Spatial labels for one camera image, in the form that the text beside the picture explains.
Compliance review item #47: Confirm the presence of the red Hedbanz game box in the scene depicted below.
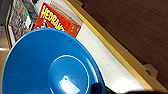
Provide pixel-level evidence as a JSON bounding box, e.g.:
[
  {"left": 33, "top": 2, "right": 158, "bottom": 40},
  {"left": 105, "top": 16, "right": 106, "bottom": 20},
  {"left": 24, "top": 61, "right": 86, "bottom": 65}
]
[{"left": 33, "top": 1, "right": 84, "bottom": 39}]

